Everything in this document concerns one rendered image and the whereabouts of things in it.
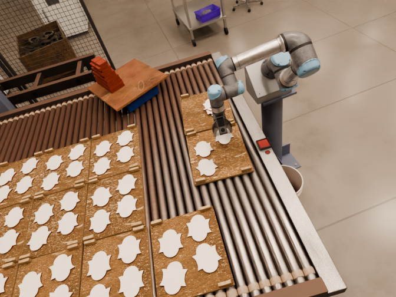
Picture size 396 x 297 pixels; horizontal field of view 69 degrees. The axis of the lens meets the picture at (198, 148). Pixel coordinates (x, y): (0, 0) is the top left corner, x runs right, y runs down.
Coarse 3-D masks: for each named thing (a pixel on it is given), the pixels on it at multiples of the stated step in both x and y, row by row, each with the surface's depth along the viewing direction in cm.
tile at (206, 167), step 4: (200, 160) 175; (204, 160) 174; (208, 160) 174; (212, 160) 173; (200, 164) 173; (204, 164) 172; (208, 164) 172; (212, 164) 171; (196, 168) 172; (200, 168) 171; (204, 168) 170; (208, 168) 170; (212, 168) 169; (200, 172) 169; (204, 172) 168; (208, 172) 168; (212, 172) 167
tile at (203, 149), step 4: (200, 144) 184; (204, 144) 183; (208, 144) 182; (196, 148) 182; (200, 148) 181; (204, 148) 181; (208, 148) 180; (212, 148) 179; (196, 152) 180; (200, 152) 179; (204, 152) 179; (208, 152) 178; (200, 156) 178; (204, 156) 176
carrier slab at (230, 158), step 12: (204, 132) 192; (192, 144) 186; (216, 144) 182; (228, 144) 180; (240, 144) 178; (192, 156) 180; (216, 156) 176; (228, 156) 174; (240, 156) 172; (192, 168) 173; (216, 168) 170; (228, 168) 168; (240, 168) 166; (252, 168) 164; (216, 180) 165
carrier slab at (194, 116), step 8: (192, 96) 221; (200, 96) 219; (184, 104) 216; (192, 104) 214; (200, 104) 212; (184, 112) 210; (192, 112) 208; (200, 112) 206; (184, 120) 204; (192, 120) 202; (200, 120) 200; (208, 120) 199; (184, 128) 198; (200, 128) 195; (208, 128) 193
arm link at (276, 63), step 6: (276, 54) 183; (282, 54) 183; (288, 54) 183; (270, 60) 187; (276, 60) 182; (282, 60) 182; (288, 60) 183; (270, 66) 190; (276, 66) 185; (282, 66) 183; (288, 66) 184
